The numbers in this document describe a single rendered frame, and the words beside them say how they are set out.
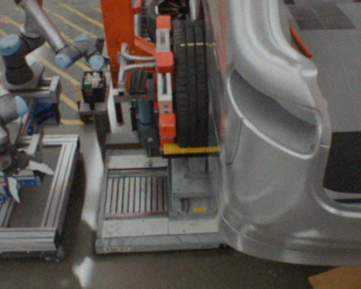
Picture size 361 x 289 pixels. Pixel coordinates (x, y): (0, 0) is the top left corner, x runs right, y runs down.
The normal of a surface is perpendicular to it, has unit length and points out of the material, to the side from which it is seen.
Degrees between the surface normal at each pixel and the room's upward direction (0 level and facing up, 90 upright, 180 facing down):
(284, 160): 88
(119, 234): 0
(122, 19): 90
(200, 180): 0
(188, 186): 0
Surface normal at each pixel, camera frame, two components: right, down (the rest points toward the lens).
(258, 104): 0.24, -0.61
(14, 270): -0.01, -0.73
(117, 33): 0.05, 0.68
